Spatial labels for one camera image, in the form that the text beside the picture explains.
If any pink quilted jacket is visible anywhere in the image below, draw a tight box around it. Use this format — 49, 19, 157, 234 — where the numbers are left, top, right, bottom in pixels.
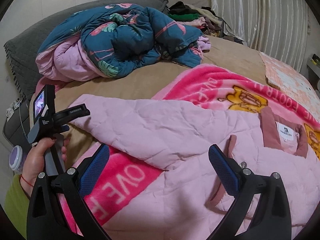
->
73, 94, 319, 239

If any green sleeve forearm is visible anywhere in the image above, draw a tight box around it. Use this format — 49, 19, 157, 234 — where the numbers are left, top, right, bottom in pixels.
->
4, 174, 32, 239

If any pile of folded clothes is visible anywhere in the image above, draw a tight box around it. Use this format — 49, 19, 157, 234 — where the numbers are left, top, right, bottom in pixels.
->
168, 1, 246, 45

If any person left hand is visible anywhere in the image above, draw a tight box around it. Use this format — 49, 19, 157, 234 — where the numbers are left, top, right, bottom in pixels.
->
20, 137, 57, 197

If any pink cartoon fleece blanket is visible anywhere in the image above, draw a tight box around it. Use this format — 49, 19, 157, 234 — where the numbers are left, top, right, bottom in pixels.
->
35, 63, 320, 233

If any purple lid bottle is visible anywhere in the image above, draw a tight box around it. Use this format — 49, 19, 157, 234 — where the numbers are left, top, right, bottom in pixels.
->
9, 145, 26, 174

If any tan bed sheet mattress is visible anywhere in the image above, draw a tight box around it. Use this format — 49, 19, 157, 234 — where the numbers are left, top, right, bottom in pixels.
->
29, 35, 271, 156

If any blue flamingo comforter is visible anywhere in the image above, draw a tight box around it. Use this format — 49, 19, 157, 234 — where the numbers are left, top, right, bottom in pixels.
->
35, 3, 211, 82

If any grey quilted headboard cushion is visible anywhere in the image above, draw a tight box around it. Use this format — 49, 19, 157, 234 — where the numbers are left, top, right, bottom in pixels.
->
4, 0, 169, 100

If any peach white knitted blanket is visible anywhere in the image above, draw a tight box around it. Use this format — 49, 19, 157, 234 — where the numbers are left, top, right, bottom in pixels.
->
260, 52, 319, 121

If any grey curved drawer dresser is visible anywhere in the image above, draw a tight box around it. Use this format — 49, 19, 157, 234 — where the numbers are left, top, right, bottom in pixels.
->
306, 54, 319, 91

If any white striped curtain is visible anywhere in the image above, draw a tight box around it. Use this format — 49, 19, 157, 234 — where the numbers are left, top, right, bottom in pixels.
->
211, 0, 309, 71

